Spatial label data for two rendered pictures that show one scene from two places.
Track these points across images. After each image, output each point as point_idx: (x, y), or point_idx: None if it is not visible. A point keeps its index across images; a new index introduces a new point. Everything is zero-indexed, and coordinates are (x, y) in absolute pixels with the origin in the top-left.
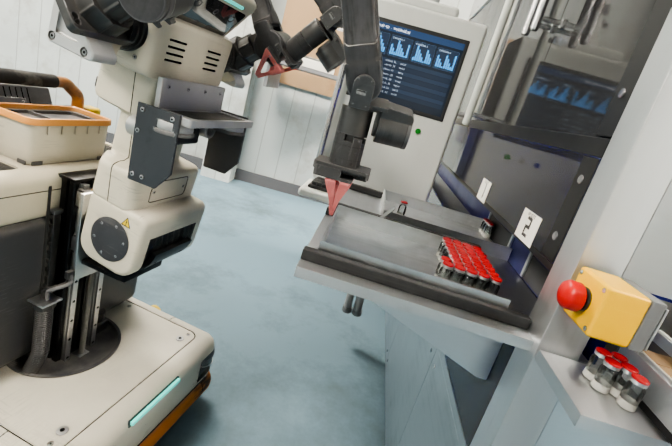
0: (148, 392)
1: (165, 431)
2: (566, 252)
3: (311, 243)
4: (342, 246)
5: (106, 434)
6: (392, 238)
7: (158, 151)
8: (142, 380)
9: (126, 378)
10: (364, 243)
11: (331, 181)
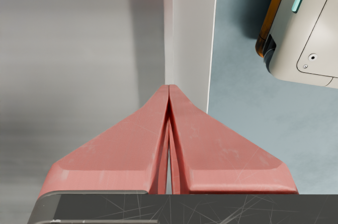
0: None
1: None
2: None
3: (206, 27)
4: (113, 68)
5: None
6: (19, 198)
7: None
8: None
9: None
10: (66, 129)
11: (230, 172)
